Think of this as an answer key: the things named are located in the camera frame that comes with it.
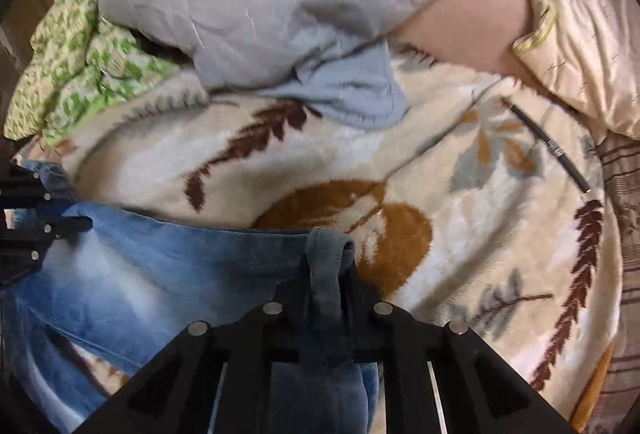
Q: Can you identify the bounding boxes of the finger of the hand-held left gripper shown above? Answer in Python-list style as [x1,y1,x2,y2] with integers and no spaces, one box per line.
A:
[0,159,77,212]
[0,215,94,291]

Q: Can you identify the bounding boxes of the light blue cloth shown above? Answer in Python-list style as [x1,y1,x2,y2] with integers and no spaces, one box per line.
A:
[249,38,412,131]

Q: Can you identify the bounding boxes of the blue denim pants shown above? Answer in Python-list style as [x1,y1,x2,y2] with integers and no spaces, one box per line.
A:
[0,158,382,434]

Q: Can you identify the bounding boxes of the pink bed sheet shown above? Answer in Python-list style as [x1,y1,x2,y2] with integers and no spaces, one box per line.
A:
[389,0,547,88]

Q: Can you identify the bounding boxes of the black cable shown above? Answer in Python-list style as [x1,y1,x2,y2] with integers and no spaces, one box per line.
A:
[500,96,592,194]

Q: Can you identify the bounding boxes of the leaf print blanket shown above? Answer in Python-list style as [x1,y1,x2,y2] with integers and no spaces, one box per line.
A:
[10,56,626,434]

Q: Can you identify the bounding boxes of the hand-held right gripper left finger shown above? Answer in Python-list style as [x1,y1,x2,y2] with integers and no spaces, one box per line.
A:
[71,258,314,434]

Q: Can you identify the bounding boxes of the brown striped cloth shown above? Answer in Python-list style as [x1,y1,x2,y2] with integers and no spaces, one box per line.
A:
[570,129,640,434]

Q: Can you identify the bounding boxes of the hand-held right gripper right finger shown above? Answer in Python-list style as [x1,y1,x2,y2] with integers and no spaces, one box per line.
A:
[344,263,582,434]

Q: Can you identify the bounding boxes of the cream quilt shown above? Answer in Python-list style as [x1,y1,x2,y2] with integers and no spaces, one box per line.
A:
[492,0,640,141]

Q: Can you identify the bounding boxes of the green patterned cloth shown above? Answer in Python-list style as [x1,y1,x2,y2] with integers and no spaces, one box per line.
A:
[4,0,182,147]

